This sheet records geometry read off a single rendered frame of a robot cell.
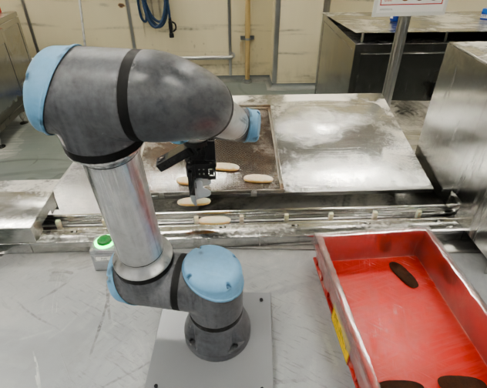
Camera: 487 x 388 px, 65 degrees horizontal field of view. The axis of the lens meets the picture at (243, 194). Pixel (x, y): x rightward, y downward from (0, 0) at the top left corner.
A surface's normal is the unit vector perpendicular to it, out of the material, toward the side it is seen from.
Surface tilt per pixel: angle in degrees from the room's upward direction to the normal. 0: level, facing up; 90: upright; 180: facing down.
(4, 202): 0
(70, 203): 0
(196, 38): 90
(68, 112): 92
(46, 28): 90
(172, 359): 3
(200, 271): 8
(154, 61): 27
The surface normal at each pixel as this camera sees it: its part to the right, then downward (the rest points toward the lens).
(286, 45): 0.04, 0.58
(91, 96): -0.15, 0.32
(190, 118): 0.61, 0.53
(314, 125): 0.00, -0.70
